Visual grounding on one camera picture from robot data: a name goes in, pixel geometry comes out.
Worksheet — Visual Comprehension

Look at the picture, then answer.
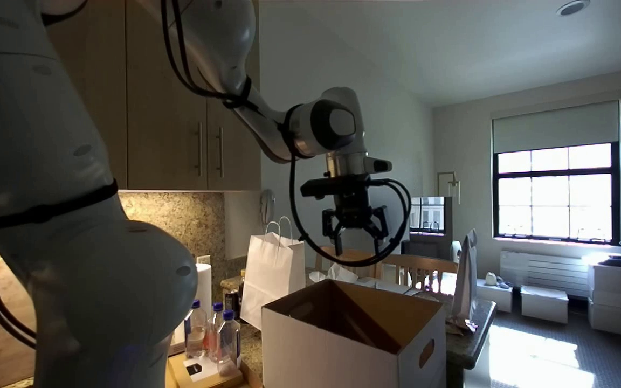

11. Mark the pale roller blind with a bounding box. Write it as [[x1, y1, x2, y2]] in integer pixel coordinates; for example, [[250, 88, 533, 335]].
[[489, 100, 621, 155]]

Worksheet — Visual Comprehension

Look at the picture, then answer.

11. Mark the dark television stand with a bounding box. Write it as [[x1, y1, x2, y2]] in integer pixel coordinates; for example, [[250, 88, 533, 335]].
[[399, 235, 457, 264]]

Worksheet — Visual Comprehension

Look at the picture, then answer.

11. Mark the white radiator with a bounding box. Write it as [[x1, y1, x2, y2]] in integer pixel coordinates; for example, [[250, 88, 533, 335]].
[[500, 246, 603, 298]]

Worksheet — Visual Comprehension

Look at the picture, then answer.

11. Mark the wooden upper cabinet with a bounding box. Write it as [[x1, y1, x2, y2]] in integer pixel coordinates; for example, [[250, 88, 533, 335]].
[[43, 0, 264, 193]]

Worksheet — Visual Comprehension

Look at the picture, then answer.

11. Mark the round ceiling light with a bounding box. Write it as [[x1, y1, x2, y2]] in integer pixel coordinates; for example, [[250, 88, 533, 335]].
[[557, 0, 590, 18]]

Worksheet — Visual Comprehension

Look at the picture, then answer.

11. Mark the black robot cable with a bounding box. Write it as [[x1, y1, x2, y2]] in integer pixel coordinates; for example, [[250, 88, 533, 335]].
[[0, 0, 415, 351]]

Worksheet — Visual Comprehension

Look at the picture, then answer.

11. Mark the arched floor lamp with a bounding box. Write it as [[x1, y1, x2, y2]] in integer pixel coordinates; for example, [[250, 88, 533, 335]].
[[436, 171, 465, 207]]

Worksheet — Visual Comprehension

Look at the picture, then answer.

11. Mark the white printed standing bag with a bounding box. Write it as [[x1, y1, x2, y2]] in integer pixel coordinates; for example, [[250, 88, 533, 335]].
[[451, 228, 480, 332]]

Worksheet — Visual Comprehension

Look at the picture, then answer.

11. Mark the shallow brown cardboard tray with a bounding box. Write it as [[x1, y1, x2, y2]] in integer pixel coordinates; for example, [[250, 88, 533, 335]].
[[165, 349, 253, 388]]

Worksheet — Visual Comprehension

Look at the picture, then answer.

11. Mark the flat screen television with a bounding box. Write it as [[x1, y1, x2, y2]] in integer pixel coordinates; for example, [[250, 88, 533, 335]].
[[406, 194, 456, 241]]

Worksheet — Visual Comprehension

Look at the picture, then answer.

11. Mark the white paper shopping bag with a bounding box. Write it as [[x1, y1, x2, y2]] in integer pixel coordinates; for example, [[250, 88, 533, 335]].
[[240, 213, 309, 332]]

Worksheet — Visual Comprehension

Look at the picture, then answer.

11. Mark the crumpled white plastic bag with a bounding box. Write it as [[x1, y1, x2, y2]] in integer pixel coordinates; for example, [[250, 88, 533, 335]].
[[306, 260, 363, 285]]

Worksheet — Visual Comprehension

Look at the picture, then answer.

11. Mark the small cardboard box white label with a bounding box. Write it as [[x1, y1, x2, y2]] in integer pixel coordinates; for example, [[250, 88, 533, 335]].
[[180, 353, 240, 383]]

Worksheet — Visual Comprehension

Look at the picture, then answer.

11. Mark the white cube ottoman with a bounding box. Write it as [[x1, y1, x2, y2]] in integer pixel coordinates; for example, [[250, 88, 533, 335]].
[[476, 276, 515, 315], [519, 285, 571, 325]]

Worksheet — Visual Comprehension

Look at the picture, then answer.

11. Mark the dark dining table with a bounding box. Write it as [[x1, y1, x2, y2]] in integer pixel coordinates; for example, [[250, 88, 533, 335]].
[[444, 298, 500, 388]]

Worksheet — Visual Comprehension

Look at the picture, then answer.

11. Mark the dark bottle gold lid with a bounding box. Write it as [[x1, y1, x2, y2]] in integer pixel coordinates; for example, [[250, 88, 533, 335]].
[[221, 278, 246, 320]]

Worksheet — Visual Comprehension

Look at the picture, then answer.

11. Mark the black framed window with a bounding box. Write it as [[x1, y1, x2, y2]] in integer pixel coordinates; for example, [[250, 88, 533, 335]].
[[491, 140, 621, 246]]

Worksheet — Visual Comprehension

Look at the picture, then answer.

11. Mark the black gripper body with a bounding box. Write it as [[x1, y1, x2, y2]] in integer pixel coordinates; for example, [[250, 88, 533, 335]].
[[322, 189, 391, 232]]

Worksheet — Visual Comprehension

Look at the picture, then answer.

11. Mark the white cardboard storage box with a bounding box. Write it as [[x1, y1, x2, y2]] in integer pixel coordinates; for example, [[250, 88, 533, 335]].
[[261, 278, 451, 388]]

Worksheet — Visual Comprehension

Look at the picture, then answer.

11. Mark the white wall phone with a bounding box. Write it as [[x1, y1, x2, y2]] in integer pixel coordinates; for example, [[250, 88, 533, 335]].
[[258, 188, 278, 222]]

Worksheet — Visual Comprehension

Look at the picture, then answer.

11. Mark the white dresser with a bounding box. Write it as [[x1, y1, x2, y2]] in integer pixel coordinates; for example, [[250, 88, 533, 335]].
[[588, 258, 621, 338]]

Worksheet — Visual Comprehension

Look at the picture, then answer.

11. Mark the wooden dining chair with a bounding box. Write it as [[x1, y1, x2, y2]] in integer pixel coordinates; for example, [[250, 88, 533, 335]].
[[377, 252, 461, 298], [314, 243, 381, 285]]

